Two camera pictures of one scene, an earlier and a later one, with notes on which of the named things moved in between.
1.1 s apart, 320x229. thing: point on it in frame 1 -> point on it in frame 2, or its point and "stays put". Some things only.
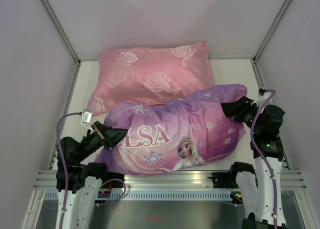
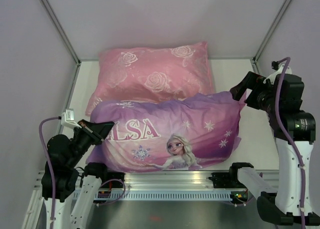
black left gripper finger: (114, 135) -> (100, 129)
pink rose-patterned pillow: (148, 75) stays put
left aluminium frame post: (52, 16) stays put
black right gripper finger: (231, 109) -> (238, 91)
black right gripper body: (248, 112) -> (261, 97)
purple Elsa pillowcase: (171, 135) stays put
